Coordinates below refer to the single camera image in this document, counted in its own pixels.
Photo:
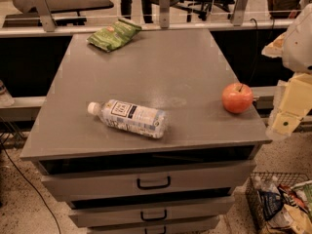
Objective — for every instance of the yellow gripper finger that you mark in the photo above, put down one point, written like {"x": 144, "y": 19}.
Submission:
{"x": 291, "y": 103}

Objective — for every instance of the green jalapeno chip bag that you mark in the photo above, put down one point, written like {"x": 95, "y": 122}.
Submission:
{"x": 116, "y": 35}

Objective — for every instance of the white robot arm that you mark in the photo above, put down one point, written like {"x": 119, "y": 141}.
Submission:
{"x": 294, "y": 46}

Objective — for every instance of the red snack bag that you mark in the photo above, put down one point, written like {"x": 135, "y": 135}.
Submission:
{"x": 298, "y": 196}

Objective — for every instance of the dark blue snack bag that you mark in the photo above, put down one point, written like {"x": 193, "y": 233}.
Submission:
{"x": 271, "y": 203}

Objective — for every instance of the yellow snack bag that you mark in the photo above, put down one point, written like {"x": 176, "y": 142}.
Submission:
{"x": 292, "y": 218}

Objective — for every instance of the red apple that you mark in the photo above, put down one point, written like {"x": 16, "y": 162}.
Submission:
{"x": 237, "y": 98}

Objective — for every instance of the clear plastic water bottle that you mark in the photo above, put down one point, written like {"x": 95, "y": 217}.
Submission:
{"x": 129, "y": 117}

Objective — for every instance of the grey drawer cabinet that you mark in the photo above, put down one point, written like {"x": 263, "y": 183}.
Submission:
{"x": 137, "y": 141}

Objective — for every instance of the wire basket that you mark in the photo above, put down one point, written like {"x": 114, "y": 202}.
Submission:
{"x": 269, "y": 182}

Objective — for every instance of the right metal bracket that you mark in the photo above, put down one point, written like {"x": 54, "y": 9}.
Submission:
{"x": 238, "y": 13}

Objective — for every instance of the metal bracket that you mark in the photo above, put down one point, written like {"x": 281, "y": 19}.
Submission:
{"x": 238, "y": 13}
{"x": 164, "y": 14}
{"x": 45, "y": 16}

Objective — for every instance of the top drawer black handle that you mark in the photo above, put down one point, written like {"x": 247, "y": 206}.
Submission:
{"x": 153, "y": 184}

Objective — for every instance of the drawer black handle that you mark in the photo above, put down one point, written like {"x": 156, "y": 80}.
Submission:
{"x": 156, "y": 230}
{"x": 153, "y": 184}
{"x": 153, "y": 216}

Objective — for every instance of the middle metal bracket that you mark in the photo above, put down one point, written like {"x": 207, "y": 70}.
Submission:
{"x": 164, "y": 14}

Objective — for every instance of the middle drawer black handle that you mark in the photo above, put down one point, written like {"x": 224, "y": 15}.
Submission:
{"x": 153, "y": 216}

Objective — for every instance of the bottom drawer black handle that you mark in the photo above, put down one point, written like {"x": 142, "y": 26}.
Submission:
{"x": 156, "y": 230}

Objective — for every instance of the left metal bracket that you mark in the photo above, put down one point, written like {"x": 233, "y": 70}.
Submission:
{"x": 45, "y": 16}

